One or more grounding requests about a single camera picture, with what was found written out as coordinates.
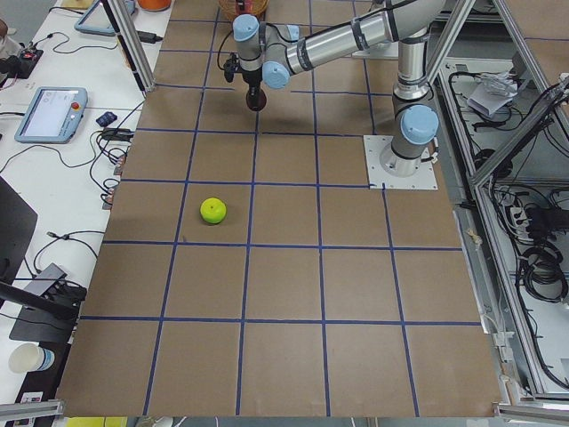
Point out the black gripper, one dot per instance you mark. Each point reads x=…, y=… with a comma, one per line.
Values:
x=252, y=80

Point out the dark red apple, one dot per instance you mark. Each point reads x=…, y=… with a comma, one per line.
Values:
x=256, y=99

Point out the green apple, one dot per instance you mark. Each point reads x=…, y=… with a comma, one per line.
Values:
x=213, y=210

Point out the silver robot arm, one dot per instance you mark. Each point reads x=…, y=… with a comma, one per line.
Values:
x=270, y=54

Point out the woven wicker basket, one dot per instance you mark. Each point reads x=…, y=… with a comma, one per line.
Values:
x=233, y=8

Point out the orange bucket with lid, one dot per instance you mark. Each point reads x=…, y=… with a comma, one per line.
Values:
x=155, y=5

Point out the small dark blue pouch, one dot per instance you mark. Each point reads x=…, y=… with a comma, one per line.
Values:
x=106, y=119

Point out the blue teach pendant tablet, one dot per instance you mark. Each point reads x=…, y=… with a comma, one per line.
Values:
x=53, y=115

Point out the white power strip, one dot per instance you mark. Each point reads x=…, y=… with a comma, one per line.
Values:
x=518, y=220

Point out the black monitor stand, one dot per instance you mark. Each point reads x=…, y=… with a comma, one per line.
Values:
x=49, y=303

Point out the white paper cup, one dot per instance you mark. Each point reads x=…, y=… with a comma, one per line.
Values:
x=30, y=357

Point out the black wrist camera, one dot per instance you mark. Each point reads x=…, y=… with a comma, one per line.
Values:
x=231, y=67

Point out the aluminium frame post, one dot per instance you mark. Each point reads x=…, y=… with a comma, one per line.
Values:
x=127, y=35

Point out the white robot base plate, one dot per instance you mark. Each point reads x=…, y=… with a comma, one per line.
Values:
x=385, y=170

